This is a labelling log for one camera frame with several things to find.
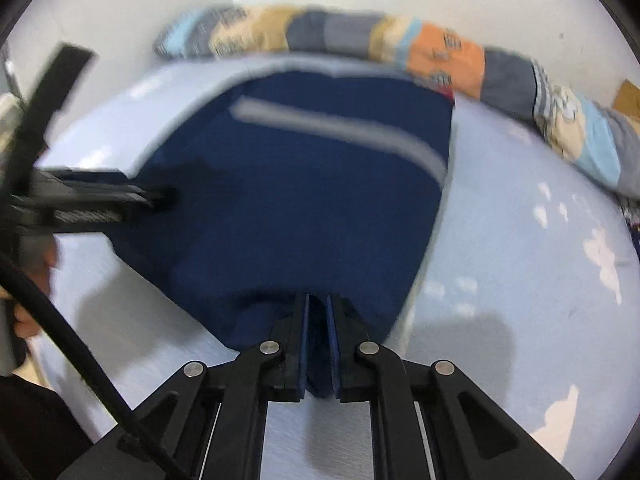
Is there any navy work shirt red collar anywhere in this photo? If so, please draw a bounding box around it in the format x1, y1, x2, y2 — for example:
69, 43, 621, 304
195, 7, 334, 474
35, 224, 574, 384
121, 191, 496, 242
106, 70, 457, 399

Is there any striped patchwork rolled quilt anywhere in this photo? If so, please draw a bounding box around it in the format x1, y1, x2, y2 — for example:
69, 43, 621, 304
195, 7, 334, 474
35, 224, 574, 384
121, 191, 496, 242
154, 6, 639, 200

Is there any dark patterned crumpled cloth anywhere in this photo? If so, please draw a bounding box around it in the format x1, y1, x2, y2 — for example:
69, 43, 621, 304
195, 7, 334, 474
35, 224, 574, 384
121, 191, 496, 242
618, 197, 640, 257

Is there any black cable near camera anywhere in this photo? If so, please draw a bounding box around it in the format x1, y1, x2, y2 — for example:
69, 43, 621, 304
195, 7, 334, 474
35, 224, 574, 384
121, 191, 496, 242
0, 251, 189, 480

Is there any person's hand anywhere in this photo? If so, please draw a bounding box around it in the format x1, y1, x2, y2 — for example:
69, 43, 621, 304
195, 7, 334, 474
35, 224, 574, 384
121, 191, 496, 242
14, 234, 58, 339

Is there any wooden headboard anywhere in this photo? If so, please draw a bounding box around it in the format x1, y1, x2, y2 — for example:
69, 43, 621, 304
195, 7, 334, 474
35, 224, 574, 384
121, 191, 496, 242
613, 79, 640, 119

